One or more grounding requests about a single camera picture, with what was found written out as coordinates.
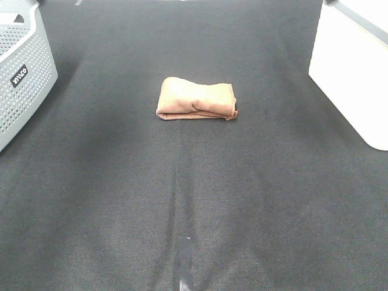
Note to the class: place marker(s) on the brown towel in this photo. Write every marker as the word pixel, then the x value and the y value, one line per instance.
pixel 183 99

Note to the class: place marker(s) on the clear tape strip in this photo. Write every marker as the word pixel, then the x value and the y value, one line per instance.
pixel 185 264

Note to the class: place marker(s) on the dark table mat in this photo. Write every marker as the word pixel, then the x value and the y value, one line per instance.
pixel 96 188

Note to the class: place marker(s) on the white woven storage box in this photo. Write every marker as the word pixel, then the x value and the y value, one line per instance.
pixel 349 64

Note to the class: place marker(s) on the grey perforated plastic basket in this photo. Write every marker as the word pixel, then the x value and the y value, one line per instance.
pixel 28 70

